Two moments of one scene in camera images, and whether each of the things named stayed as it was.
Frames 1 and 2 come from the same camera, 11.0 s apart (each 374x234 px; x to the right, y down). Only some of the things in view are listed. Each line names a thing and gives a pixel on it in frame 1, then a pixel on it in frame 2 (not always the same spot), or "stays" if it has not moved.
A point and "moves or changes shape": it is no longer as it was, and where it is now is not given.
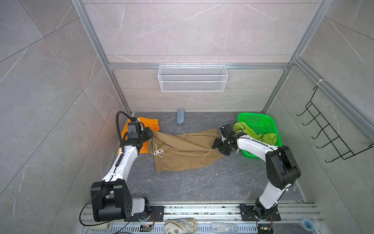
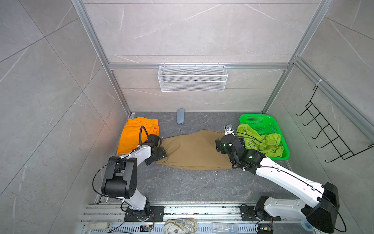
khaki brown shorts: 184,151 moves or changes shape
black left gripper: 149,135 → 162,154
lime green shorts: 270,139 stays
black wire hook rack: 344,151 stays
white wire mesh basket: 192,78 stays
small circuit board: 146,228 stays
